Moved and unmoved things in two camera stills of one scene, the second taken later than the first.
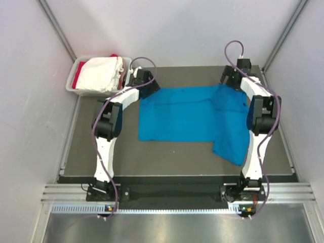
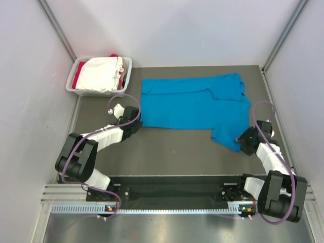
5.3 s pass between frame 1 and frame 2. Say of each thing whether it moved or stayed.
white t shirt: stayed
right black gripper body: moved
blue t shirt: moved
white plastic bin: stayed
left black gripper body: moved
